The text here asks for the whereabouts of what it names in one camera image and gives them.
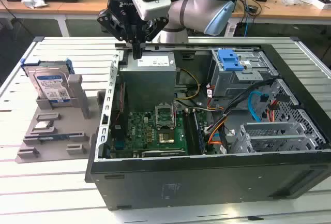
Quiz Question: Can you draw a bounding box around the wooden desk white frame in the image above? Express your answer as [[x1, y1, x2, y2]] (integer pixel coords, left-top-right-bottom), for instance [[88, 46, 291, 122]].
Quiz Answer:
[[0, 0, 161, 37]]

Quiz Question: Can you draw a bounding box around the metal optical drive cage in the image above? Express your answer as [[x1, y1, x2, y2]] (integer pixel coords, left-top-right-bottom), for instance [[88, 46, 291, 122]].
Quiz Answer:
[[208, 48, 280, 101]]

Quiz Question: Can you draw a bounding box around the red power wire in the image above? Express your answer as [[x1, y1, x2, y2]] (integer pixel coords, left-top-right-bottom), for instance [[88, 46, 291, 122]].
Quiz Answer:
[[267, 99, 280, 123]]

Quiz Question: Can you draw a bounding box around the orange wire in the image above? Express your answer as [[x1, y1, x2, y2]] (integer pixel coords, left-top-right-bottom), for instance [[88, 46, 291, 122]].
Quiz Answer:
[[207, 127, 226, 146]]

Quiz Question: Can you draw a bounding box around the metal socket cover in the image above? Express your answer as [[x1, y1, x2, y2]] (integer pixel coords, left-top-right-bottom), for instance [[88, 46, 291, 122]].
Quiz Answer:
[[154, 101, 177, 129]]

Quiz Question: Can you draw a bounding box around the hard disk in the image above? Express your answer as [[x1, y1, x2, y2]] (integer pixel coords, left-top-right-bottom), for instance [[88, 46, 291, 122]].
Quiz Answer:
[[20, 58, 76, 104]]

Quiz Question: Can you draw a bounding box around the blue data wire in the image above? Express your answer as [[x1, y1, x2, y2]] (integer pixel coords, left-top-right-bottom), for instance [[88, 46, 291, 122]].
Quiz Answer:
[[247, 91, 270, 124]]

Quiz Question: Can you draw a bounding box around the black RAM slot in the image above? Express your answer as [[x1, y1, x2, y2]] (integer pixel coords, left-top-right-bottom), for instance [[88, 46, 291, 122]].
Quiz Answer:
[[187, 109, 202, 155], [183, 109, 195, 155]]

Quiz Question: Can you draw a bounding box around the black PC case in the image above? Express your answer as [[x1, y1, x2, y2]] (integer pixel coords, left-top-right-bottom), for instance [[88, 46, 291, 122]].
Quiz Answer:
[[84, 42, 331, 211]]

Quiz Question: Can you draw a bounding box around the wooden desk with clutter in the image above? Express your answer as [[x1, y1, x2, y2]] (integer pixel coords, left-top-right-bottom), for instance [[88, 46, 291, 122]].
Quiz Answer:
[[229, 0, 331, 25]]

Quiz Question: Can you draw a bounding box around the silver CPU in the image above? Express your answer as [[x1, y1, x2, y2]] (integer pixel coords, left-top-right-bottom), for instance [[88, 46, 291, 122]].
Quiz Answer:
[[35, 122, 54, 131]]

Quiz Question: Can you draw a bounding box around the grey power supply unit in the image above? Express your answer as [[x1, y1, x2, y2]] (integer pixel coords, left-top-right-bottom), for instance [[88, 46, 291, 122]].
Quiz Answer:
[[118, 52, 178, 111]]

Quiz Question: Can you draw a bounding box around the installed RAM stick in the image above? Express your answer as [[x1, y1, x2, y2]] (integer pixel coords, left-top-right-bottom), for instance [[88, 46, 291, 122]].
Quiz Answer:
[[193, 110, 208, 155]]

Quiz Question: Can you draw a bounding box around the blue plastic drive latch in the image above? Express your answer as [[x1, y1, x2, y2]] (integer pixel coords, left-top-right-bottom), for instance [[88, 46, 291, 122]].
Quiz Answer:
[[218, 49, 245, 71]]

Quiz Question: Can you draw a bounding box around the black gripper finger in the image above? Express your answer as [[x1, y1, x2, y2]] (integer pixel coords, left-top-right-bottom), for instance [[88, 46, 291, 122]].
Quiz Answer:
[[97, 9, 138, 59], [137, 17, 169, 59]]

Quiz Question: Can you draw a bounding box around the yellow wire bundle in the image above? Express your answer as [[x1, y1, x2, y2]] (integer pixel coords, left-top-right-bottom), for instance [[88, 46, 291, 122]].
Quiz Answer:
[[177, 68, 201, 101]]

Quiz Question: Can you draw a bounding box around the crumpled white paper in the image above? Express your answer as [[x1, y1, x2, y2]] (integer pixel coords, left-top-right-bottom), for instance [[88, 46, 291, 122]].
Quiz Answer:
[[21, 0, 49, 9]]

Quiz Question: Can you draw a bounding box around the white box black insert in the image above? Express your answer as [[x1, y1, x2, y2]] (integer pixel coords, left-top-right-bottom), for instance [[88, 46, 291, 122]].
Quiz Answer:
[[312, 0, 331, 10]]

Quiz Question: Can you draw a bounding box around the black cable bundle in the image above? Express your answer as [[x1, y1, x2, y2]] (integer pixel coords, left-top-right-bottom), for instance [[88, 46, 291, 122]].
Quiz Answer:
[[206, 79, 275, 155]]

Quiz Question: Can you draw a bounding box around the grey parts rack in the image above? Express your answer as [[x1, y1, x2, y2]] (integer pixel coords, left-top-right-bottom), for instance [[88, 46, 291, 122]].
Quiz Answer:
[[15, 73, 108, 163]]

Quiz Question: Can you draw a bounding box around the CPU socket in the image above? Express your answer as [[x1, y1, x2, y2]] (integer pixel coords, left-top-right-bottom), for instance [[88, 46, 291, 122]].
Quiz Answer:
[[157, 130, 177, 145]]

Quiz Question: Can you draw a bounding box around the green motherboard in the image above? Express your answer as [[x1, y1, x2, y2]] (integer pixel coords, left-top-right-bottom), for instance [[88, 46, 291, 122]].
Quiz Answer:
[[110, 106, 207, 159]]

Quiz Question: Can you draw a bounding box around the black graphics card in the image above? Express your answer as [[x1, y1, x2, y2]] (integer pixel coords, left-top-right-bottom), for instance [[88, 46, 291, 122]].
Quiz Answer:
[[141, 149, 187, 158]]

